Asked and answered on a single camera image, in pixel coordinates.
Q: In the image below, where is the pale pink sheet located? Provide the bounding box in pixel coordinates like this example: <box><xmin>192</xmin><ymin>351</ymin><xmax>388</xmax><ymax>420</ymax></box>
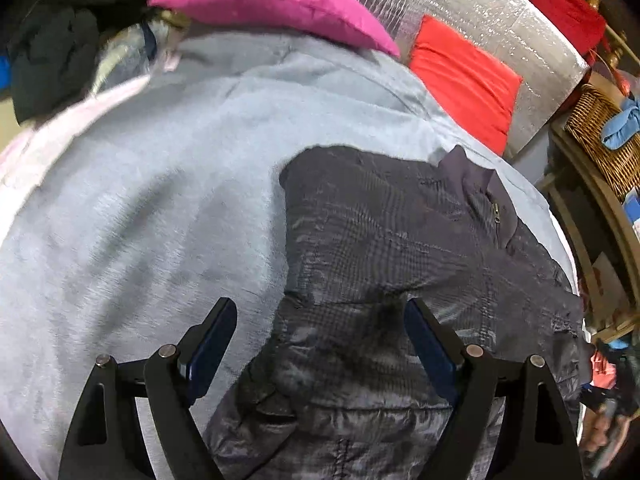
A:
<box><xmin>0</xmin><ymin>50</ymin><xmax>181</xmax><ymax>186</ymax></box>

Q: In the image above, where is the grey fleece blanket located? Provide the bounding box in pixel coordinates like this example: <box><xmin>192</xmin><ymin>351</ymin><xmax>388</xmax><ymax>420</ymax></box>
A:
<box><xmin>0</xmin><ymin>27</ymin><xmax>581</xmax><ymax>480</ymax></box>

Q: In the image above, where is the pink pillow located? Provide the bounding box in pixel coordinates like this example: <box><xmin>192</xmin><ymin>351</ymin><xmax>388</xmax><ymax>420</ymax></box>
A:
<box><xmin>148</xmin><ymin>0</ymin><xmax>401</xmax><ymax>57</ymax></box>

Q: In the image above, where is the dark plaid puffer jacket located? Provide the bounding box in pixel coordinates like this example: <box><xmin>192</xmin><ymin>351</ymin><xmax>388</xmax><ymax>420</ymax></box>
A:
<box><xmin>206</xmin><ymin>145</ymin><xmax>593</xmax><ymax>480</ymax></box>

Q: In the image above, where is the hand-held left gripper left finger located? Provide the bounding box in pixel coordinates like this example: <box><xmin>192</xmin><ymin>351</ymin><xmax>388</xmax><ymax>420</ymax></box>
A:
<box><xmin>58</xmin><ymin>297</ymin><xmax>238</xmax><ymax>480</ymax></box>

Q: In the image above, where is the red pillow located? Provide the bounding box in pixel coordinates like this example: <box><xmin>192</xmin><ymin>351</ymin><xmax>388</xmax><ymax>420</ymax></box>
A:
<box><xmin>409</xmin><ymin>15</ymin><xmax>524</xmax><ymax>156</ymax></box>

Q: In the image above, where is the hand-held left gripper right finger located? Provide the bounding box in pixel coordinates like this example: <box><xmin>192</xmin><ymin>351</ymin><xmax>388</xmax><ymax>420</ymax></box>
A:
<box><xmin>403</xmin><ymin>297</ymin><xmax>585</xmax><ymax>480</ymax></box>

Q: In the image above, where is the wicker basket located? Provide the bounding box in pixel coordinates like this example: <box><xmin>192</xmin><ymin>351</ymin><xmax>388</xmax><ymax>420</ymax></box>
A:
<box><xmin>564</xmin><ymin>83</ymin><xmax>640</xmax><ymax>203</ymax></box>

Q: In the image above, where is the dark cloth pile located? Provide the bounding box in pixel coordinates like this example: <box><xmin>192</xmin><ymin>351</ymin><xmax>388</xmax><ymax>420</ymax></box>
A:
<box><xmin>7</xmin><ymin>7</ymin><xmax>101</xmax><ymax>126</ymax></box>

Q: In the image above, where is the blue cloth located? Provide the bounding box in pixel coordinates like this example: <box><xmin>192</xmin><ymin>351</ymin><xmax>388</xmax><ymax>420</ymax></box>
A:
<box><xmin>601</xmin><ymin>94</ymin><xmax>640</xmax><ymax>151</ymax></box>

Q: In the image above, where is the wooden shelf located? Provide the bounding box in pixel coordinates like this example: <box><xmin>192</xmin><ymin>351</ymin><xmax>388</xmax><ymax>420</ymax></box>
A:
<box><xmin>537</xmin><ymin>115</ymin><xmax>640</xmax><ymax>346</ymax></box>

